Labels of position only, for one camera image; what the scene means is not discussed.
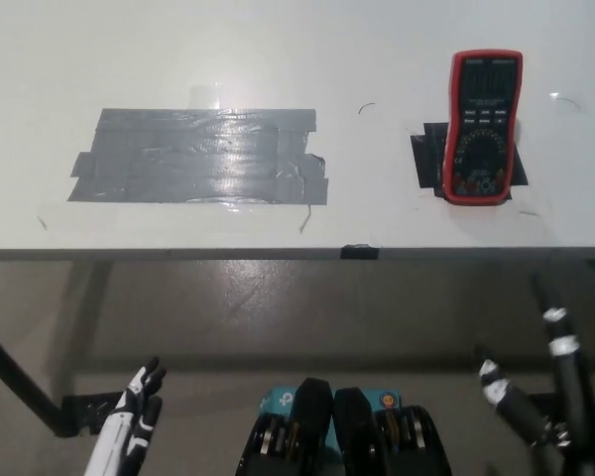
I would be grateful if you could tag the black right hand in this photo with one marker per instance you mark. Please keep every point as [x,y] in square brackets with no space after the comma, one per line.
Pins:
[572,377]

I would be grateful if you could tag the white and black left hand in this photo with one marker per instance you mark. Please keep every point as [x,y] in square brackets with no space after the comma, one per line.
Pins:
[124,426]

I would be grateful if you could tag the red digital multimeter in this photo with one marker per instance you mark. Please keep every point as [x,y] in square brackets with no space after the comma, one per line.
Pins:
[481,149]

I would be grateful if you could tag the black and teal robot torso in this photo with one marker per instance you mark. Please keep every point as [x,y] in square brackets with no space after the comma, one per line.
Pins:
[322,426]

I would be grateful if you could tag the black table leg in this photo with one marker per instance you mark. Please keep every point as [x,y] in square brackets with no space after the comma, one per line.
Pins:
[20,382]

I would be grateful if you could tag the small black tape piece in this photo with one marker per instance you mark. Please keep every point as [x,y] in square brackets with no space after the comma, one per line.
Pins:
[359,252]

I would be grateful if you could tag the grey duct tape patch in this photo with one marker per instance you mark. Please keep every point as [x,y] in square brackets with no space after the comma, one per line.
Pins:
[198,158]

